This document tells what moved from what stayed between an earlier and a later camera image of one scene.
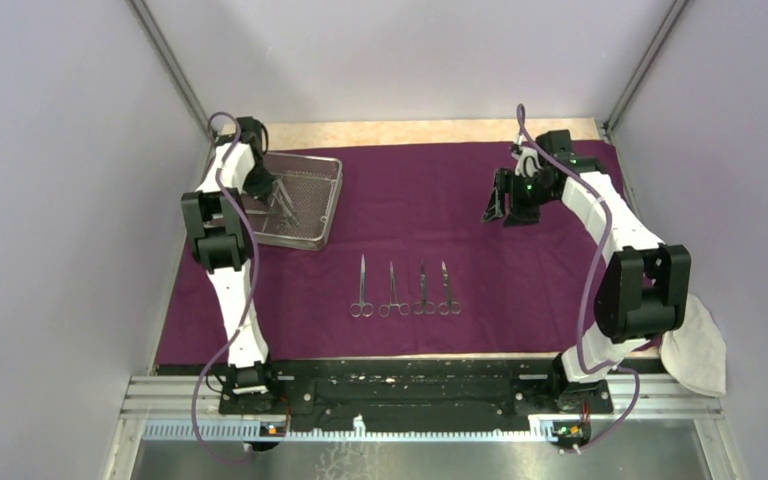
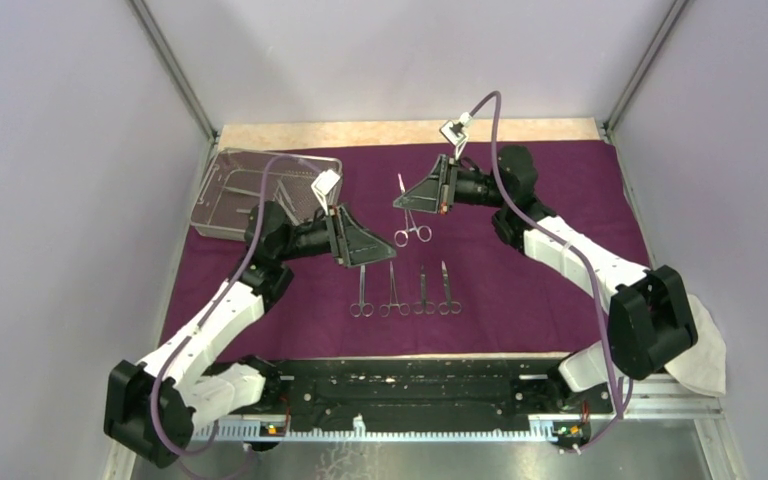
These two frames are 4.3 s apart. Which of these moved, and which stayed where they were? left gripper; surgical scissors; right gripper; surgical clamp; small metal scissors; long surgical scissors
Moved: left gripper; right gripper
Stayed: surgical scissors; small metal scissors; long surgical scissors; surgical clamp
